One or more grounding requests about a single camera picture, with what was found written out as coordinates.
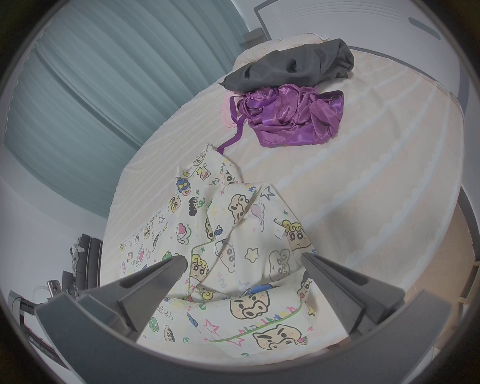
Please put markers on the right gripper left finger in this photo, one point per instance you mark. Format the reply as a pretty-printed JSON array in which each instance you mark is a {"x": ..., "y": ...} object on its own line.
[{"x": 138, "y": 296}]

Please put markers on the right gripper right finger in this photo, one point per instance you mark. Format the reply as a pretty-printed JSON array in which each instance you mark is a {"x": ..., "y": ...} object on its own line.
[{"x": 356, "y": 300}]

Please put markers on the white printed pyjama top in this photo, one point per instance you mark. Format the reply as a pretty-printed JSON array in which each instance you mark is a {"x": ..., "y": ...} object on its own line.
[{"x": 232, "y": 243}]

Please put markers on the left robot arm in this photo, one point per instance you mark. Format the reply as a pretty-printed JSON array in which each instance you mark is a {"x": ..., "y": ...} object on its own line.
[{"x": 30, "y": 304}]

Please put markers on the bed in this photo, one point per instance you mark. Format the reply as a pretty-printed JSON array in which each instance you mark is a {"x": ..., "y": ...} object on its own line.
[{"x": 375, "y": 168}]

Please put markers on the black chair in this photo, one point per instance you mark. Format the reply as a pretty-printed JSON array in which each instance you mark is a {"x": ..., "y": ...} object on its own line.
[{"x": 88, "y": 258}]

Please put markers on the purple satin garment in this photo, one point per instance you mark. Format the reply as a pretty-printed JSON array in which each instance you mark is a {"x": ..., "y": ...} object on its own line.
[{"x": 292, "y": 120}]

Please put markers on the pink garment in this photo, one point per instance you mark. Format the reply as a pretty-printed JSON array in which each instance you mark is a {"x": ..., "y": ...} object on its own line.
[{"x": 227, "y": 112}]

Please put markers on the blue-green curtain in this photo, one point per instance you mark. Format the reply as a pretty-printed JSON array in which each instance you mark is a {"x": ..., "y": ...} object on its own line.
[{"x": 93, "y": 93}]

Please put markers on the black garment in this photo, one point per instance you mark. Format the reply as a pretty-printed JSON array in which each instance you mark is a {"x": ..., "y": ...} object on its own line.
[{"x": 292, "y": 65}]

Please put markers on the grey bedside table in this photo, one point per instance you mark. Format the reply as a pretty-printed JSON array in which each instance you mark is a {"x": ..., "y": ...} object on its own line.
[{"x": 254, "y": 36}]

